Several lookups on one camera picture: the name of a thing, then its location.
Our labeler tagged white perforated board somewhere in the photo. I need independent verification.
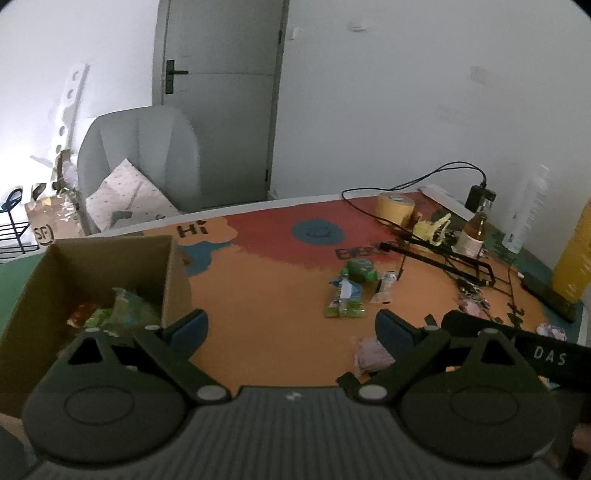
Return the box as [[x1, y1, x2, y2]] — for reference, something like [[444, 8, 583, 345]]
[[29, 62, 90, 186]]

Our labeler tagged pink snack packet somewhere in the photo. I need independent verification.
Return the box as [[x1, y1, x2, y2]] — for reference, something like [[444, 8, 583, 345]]
[[353, 337, 396, 376]]

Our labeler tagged yellow toy figure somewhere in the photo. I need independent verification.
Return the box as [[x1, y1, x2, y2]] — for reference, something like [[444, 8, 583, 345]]
[[413, 213, 452, 246]]

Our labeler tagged small blue white packet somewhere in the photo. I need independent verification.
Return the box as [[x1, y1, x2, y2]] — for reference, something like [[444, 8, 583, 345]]
[[536, 323, 568, 341]]

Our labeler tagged key bunch with pink charm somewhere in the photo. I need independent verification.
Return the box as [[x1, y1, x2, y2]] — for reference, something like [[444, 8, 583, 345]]
[[458, 283, 494, 320]]

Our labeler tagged white dotted cushion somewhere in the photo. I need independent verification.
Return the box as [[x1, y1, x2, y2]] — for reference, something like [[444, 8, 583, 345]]
[[85, 159, 179, 231]]

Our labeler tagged black flat box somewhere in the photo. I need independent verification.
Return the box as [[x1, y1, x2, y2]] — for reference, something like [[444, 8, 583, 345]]
[[521, 273, 577, 324]]

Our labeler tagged yellow tape roll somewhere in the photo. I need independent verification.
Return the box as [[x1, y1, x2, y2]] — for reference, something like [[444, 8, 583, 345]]
[[374, 192, 416, 227]]

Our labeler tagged black wire stand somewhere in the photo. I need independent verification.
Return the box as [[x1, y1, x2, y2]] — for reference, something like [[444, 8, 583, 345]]
[[378, 239, 496, 287]]

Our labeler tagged white power strip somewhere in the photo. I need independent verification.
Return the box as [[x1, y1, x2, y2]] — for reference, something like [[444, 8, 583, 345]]
[[419, 184, 474, 221]]

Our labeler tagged black cable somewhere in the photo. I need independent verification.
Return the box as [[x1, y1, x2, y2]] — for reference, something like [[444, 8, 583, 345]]
[[339, 161, 525, 319]]

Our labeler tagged brown SF paper bag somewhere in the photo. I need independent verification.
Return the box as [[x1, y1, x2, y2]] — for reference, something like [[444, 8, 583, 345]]
[[25, 195, 85, 248]]

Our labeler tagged black metal rack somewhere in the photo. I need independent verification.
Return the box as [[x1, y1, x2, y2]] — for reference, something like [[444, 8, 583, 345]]
[[0, 187, 39, 264]]

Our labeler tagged black door handle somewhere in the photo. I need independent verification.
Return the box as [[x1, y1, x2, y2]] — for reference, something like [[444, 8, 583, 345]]
[[164, 60, 189, 95]]

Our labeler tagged grey armchair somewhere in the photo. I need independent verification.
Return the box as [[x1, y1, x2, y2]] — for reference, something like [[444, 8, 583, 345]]
[[77, 106, 202, 232]]

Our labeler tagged clear plastic water bottle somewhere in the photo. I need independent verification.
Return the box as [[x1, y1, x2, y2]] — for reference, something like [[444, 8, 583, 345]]
[[502, 164, 550, 254]]

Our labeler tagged yellow plastic bag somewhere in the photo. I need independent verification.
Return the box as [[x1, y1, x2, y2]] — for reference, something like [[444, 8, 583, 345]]
[[551, 201, 591, 303]]

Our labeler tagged blue white snack packet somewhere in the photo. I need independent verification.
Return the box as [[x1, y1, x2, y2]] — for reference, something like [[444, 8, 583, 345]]
[[330, 277, 363, 301]]

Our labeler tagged black power adapter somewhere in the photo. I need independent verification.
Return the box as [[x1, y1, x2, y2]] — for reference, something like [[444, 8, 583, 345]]
[[465, 185, 497, 213]]

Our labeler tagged light green snack packet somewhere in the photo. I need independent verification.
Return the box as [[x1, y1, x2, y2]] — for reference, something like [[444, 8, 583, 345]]
[[324, 297, 366, 318]]

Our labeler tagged small white sachet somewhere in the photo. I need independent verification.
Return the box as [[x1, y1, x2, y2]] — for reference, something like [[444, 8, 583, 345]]
[[370, 271, 398, 304]]

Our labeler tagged grey door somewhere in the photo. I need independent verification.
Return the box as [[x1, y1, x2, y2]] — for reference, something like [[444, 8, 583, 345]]
[[153, 1, 284, 208]]

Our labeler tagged brown cardboard box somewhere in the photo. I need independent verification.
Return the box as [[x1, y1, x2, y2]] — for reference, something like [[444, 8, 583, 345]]
[[1, 236, 192, 417]]

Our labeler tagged colourful printed table mat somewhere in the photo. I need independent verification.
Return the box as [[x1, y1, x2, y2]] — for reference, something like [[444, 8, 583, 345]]
[[0, 191, 578, 407]]

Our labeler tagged brown glass bottle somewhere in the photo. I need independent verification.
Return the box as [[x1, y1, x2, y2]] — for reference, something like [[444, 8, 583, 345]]
[[455, 211, 488, 259]]

